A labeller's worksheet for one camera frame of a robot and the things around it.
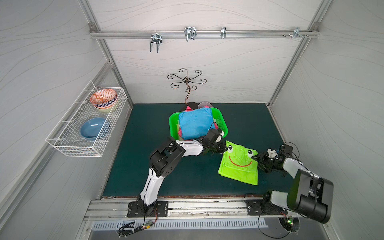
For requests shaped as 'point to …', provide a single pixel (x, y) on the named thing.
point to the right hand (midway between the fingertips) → (256, 160)
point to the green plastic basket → (218, 119)
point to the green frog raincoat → (237, 163)
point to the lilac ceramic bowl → (203, 104)
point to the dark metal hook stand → (175, 85)
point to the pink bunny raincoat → (188, 109)
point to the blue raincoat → (195, 123)
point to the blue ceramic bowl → (94, 128)
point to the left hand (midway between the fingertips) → (230, 150)
